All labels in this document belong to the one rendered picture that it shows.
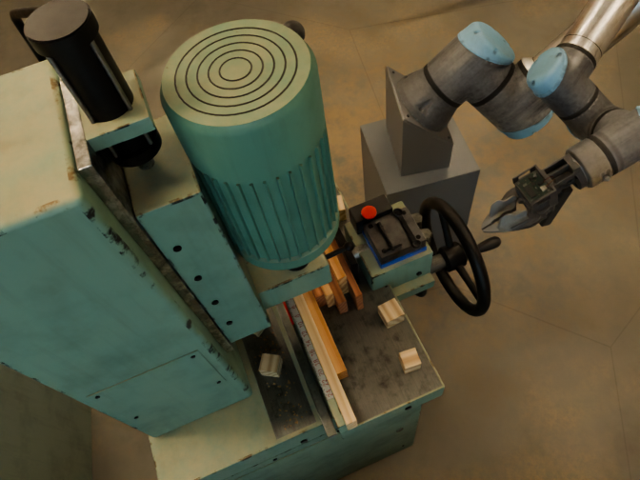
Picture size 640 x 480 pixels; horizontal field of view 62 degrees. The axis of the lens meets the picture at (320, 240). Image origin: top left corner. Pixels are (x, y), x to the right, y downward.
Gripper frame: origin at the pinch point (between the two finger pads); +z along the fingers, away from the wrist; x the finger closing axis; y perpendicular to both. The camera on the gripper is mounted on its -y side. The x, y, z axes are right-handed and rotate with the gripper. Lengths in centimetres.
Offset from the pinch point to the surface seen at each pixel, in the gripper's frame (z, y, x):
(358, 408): 37.9, 12.3, 22.5
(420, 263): 15.3, 7.7, 2.3
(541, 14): -93, -132, -142
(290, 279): 34.6, 29.0, 1.5
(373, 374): 33.1, 10.5, 18.0
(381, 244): 19.3, 16.0, -1.7
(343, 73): 8, -95, -152
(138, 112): 27, 74, 1
